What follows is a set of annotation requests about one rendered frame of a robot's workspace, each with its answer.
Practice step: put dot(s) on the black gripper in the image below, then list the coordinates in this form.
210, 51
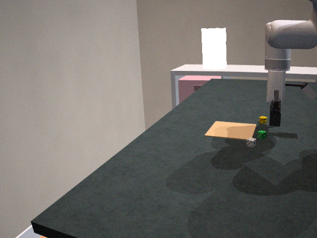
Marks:
275, 93

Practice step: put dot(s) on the white die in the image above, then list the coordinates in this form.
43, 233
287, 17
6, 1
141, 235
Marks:
251, 142

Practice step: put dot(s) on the green die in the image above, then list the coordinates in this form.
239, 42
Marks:
261, 134

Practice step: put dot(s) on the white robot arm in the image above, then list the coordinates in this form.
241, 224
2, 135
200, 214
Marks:
285, 35

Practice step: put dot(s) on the tan mat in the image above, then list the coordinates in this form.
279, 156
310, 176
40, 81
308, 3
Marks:
231, 130

